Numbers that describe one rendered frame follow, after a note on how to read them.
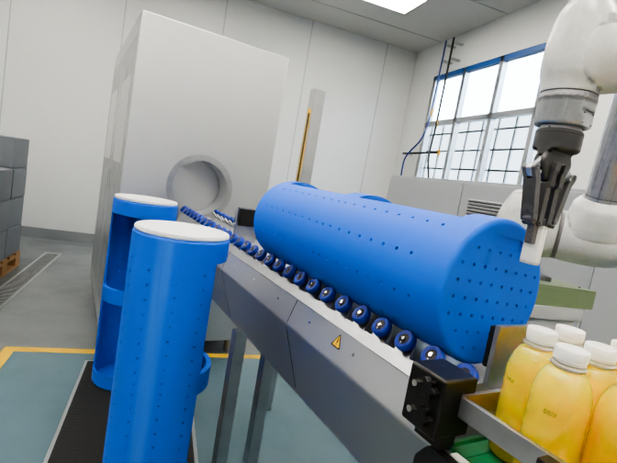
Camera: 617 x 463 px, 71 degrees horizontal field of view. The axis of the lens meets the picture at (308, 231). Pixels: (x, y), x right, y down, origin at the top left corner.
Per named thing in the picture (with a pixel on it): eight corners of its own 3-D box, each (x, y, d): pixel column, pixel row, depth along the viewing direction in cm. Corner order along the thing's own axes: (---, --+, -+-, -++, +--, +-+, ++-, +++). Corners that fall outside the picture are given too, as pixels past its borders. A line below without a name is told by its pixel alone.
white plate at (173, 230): (169, 237, 111) (168, 242, 111) (248, 238, 132) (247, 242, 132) (117, 218, 128) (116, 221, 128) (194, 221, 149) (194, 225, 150)
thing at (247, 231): (252, 242, 197) (257, 208, 195) (255, 243, 194) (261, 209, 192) (231, 240, 192) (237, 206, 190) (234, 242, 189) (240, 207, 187)
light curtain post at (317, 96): (266, 404, 237) (320, 92, 219) (271, 410, 232) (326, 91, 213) (256, 405, 234) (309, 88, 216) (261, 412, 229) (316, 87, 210)
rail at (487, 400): (601, 389, 82) (605, 373, 81) (606, 390, 81) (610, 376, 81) (456, 412, 62) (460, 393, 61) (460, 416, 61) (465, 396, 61)
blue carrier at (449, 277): (312, 264, 164) (331, 191, 162) (518, 367, 89) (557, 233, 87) (244, 252, 150) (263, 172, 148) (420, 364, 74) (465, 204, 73)
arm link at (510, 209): (489, 249, 152) (504, 187, 149) (547, 261, 143) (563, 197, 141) (486, 251, 137) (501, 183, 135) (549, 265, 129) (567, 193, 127)
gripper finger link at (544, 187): (562, 163, 73) (556, 162, 72) (545, 228, 74) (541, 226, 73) (540, 162, 76) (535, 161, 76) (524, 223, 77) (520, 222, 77)
